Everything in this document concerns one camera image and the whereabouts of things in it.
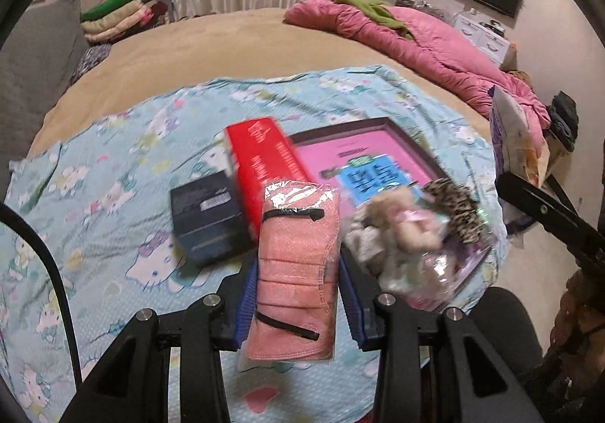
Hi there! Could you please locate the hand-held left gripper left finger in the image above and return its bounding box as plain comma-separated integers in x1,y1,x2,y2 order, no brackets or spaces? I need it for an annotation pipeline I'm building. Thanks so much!
61,257,261,423

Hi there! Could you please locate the green cloth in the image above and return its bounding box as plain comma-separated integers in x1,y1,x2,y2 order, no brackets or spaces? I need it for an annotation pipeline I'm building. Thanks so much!
335,0,414,39

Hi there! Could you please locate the black bag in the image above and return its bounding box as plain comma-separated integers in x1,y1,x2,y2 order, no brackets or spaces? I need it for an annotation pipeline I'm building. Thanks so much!
548,91,580,152

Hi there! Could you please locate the dark brown shallow box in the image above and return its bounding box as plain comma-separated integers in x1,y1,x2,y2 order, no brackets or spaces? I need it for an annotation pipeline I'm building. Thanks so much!
287,117,495,310

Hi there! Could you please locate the leopard print scrunchie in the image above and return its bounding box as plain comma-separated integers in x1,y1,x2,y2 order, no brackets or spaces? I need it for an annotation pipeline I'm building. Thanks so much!
420,177,487,244

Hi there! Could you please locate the black cable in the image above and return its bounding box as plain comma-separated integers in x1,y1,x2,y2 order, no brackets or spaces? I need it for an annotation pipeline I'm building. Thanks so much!
0,203,83,386

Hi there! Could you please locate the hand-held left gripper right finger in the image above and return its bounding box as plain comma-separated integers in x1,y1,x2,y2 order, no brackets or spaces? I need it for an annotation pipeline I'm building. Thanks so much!
338,247,544,423

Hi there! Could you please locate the patterned pillow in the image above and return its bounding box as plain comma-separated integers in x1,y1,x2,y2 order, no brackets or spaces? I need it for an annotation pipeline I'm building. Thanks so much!
489,85,554,246

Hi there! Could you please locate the teddy bear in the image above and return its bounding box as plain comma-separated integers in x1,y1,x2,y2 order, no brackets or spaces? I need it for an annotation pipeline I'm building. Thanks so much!
373,189,445,254

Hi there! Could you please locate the pink and blue book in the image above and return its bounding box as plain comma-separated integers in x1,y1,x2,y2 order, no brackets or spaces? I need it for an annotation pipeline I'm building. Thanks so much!
295,130,436,216

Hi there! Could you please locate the grey quilted sofa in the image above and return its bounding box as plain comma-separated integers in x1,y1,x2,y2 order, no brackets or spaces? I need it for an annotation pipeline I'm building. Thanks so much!
0,0,90,121

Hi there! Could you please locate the black box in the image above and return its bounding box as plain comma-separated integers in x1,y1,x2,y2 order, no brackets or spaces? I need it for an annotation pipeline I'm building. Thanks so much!
169,170,258,269

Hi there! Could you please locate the person's right hand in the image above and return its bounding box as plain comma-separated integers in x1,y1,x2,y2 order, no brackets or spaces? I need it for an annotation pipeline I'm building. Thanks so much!
543,267,605,372

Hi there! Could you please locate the dark floral pillow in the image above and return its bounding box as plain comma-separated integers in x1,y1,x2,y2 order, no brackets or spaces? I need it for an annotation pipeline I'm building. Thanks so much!
68,42,114,86

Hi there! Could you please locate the white drawer cabinet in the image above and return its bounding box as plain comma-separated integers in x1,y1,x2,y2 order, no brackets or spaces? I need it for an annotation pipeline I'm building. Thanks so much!
451,9,516,62

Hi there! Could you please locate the white floral scrunchie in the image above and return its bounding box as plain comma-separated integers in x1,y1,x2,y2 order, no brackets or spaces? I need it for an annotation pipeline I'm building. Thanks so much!
347,210,393,273

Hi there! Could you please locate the pink quilt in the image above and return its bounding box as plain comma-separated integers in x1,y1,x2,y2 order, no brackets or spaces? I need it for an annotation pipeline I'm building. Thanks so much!
284,0,551,140

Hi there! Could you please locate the red tissue pack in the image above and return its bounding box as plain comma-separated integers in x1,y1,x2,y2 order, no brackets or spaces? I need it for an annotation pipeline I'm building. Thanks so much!
224,116,308,235

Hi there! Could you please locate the light blue cartoon printed blanket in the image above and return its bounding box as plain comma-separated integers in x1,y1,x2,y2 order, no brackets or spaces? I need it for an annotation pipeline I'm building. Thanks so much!
0,65,509,423

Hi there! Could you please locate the pink face mask packet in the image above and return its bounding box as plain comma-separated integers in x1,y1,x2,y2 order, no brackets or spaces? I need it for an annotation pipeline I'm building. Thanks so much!
237,178,342,373

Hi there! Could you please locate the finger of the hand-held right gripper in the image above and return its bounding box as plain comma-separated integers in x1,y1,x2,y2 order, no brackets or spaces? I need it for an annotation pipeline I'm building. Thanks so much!
543,168,584,220
494,172,584,263

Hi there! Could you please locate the small green patterned tissue packet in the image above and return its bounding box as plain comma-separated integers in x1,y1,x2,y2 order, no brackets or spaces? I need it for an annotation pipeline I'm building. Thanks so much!
380,257,455,310

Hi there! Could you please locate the stack of folded clothes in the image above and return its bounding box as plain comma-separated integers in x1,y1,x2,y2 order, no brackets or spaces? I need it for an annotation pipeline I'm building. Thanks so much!
79,0,173,45

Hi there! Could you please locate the tan bed blanket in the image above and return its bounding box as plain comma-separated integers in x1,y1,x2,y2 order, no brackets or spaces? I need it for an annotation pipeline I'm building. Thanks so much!
28,7,495,159

